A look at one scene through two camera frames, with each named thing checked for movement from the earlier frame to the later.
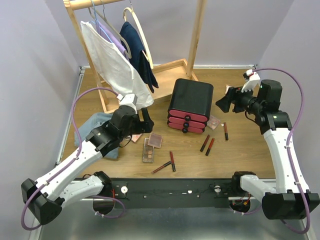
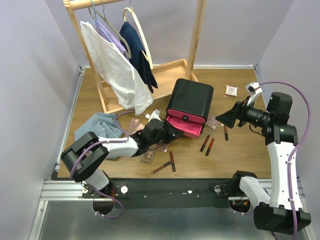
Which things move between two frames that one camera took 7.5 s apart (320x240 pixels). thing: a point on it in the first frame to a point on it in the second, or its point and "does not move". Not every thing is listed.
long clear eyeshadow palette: [148, 155] does not move
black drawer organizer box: [190, 105] does not move
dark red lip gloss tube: [204, 143] does not move
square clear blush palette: [212, 122] does not move
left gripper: [141, 124] to [169, 130]
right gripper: [234, 93] to [239, 111]
